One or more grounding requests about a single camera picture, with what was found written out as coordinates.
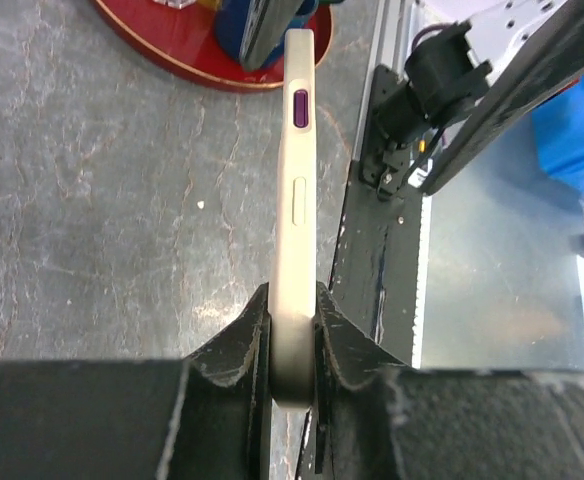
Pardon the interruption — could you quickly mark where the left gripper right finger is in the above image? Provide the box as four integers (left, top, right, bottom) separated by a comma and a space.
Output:
296, 285, 584, 479

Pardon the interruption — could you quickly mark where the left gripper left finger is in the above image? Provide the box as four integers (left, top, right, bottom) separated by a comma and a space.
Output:
0, 287, 272, 479

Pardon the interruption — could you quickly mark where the phone with beige case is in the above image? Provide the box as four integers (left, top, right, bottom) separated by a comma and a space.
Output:
268, 29, 317, 410

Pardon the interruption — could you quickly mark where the black phone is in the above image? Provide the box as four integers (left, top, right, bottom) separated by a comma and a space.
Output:
239, 0, 315, 71

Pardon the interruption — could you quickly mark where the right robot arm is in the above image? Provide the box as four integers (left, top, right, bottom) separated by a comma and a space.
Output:
358, 1, 584, 201

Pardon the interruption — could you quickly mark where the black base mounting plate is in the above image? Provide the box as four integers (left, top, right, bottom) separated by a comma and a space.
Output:
330, 65, 429, 368

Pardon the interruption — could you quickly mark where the blue plastic bin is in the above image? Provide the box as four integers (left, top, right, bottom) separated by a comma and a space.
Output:
532, 75, 584, 195

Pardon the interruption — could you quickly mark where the red round tray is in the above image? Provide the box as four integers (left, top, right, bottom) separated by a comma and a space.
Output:
93, 1, 333, 93

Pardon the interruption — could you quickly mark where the blue mug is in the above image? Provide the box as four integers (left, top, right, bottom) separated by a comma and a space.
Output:
214, 0, 319, 72

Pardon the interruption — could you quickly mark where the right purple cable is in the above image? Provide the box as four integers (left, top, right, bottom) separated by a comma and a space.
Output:
411, 22, 453, 51

